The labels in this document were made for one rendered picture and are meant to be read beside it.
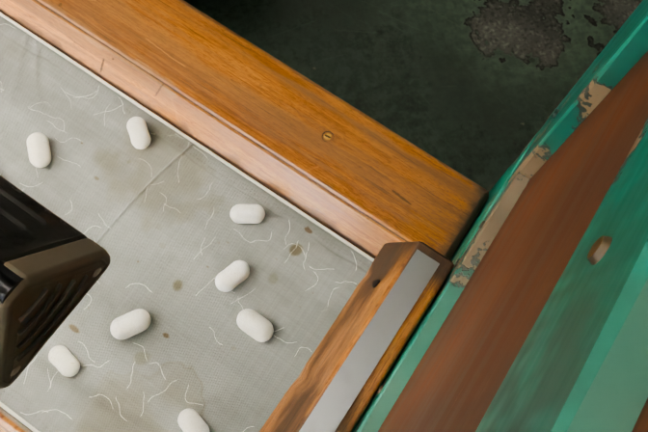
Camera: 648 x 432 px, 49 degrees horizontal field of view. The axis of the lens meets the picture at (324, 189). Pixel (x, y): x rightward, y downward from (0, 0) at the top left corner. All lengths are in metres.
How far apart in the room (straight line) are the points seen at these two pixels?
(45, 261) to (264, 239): 0.38
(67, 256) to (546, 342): 0.23
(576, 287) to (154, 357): 0.53
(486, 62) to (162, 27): 1.07
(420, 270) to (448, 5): 1.26
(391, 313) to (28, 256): 0.31
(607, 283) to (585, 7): 1.74
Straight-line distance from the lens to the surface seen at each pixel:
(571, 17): 1.86
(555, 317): 0.19
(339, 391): 0.54
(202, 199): 0.71
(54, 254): 0.34
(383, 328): 0.55
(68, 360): 0.67
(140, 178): 0.72
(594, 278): 0.18
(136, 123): 0.73
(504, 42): 1.76
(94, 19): 0.79
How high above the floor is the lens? 1.40
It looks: 69 degrees down
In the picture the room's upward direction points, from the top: 11 degrees clockwise
